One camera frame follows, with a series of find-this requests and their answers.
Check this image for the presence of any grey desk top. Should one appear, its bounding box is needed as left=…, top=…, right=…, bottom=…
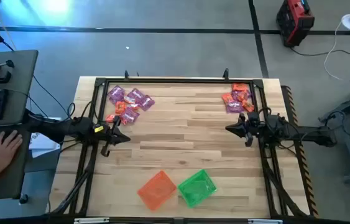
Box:
left=0, top=49, right=39, bottom=129

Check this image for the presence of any red and black toolbox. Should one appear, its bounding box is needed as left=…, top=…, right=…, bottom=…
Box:
left=275, top=0, right=315, bottom=48

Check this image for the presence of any black metal table frame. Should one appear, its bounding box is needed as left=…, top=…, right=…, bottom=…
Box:
left=48, top=77, right=311, bottom=218

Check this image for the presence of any orange plastic basket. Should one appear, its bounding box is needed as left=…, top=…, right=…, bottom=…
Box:
left=137, top=170, right=178, bottom=212

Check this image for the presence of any green plastic basket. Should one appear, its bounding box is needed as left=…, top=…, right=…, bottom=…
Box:
left=177, top=169, right=218, bottom=208

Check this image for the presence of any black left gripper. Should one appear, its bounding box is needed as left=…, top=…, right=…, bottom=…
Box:
left=95, top=116, right=131, bottom=157

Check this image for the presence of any black floor cable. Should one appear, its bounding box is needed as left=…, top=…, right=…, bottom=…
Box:
left=288, top=46, right=350, bottom=70

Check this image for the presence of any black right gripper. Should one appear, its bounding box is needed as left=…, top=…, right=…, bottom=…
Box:
left=225, top=112, right=261, bottom=147

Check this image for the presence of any white cardboard box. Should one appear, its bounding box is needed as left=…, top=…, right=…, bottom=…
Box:
left=28, top=116, right=63, bottom=159

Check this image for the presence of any person's hand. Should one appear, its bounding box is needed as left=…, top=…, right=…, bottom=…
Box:
left=0, top=129, right=23, bottom=175

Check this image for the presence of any yellow black hazard strip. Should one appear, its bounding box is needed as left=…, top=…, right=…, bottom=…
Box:
left=282, top=85, right=320, bottom=217

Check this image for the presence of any silver metal bracket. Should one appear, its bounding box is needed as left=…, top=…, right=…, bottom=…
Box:
left=247, top=218, right=283, bottom=224
left=73, top=217, right=110, bottom=224

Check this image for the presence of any white floor cable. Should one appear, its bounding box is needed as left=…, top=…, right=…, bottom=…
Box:
left=323, top=21, right=350, bottom=82

